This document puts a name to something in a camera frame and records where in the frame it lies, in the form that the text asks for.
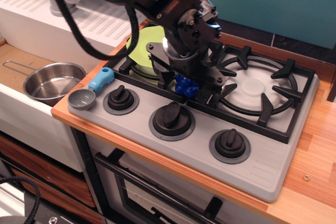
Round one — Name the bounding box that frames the black right stove knob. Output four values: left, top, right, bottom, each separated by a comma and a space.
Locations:
209, 129, 251, 165

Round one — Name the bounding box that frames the oven door with handle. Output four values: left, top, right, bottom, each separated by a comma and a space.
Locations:
94, 149, 266, 223

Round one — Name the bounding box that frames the black middle stove knob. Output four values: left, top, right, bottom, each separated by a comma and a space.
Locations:
149, 102, 195, 142

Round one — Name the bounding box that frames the white toy sink unit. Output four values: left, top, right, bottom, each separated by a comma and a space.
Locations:
0, 0, 152, 173

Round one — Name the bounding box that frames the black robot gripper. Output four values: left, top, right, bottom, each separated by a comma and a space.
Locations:
146, 41, 225, 104

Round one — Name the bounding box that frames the blue grey toy spoon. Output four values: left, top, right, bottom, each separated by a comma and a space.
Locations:
68, 67, 114, 111

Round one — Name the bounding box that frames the black left burner grate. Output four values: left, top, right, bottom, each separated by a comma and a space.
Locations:
102, 22, 224, 104

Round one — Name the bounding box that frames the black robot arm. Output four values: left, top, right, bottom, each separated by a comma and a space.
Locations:
106, 0, 224, 103

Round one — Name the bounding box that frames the black right burner grate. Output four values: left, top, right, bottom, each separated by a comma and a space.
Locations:
187, 46, 319, 144

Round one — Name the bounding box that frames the lime green plastic plate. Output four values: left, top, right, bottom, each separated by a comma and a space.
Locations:
129, 26, 165, 75

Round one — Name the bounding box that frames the black left stove knob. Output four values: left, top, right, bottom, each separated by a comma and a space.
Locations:
103, 85, 140, 115

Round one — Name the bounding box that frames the black burner grate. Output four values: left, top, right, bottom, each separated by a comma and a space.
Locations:
187, 46, 319, 144
102, 22, 224, 104

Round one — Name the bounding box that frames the stainless steel pot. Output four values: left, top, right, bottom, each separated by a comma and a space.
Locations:
3, 60, 86, 106

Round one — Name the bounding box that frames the wooden drawer front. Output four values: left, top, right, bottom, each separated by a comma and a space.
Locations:
1, 132, 103, 223

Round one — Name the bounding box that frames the grey toy stove top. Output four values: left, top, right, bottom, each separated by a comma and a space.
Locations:
67, 31, 320, 203

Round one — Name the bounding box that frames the black braided cable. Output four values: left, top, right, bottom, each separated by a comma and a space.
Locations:
0, 176, 43, 224

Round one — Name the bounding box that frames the blue toy blueberry cluster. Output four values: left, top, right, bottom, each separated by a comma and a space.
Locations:
175, 74, 199, 99

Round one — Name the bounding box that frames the black stove knob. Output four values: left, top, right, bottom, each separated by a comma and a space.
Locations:
103, 85, 140, 115
149, 102, 195, 142
209, 129, 251, 165

